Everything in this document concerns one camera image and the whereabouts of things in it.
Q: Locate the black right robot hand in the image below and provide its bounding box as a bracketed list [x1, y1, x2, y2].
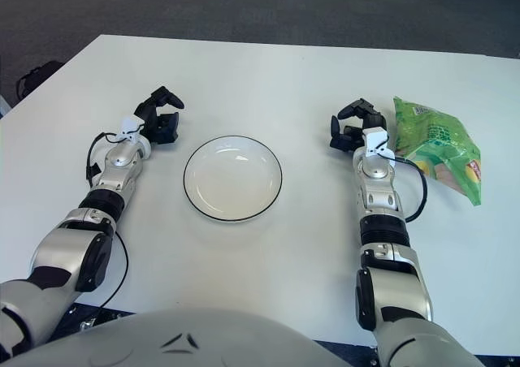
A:
[329, 97, 389, 152]

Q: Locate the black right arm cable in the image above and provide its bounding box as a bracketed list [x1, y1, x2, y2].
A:
[389, 155, 428, 224]

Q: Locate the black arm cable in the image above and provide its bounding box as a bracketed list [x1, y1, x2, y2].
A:
[86, 132, 130, 317]
[389, 155, 428, 224]

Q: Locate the black bag on floor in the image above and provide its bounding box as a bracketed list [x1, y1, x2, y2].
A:
[15, 60, 64, 99]

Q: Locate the white plate with black rim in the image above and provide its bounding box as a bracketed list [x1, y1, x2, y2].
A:
[183, 135, 284, 223]

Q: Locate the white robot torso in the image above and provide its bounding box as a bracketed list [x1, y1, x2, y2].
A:
[0, 306, 354, 367]

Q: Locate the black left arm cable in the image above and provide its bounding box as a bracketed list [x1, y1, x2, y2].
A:
[86, 132, 130, 317]

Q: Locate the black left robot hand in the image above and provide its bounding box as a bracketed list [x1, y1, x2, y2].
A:
[132, 85, 185, 145]

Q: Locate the green snack bag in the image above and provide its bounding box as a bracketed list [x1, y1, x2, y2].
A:
[392, 95, 483, 209]

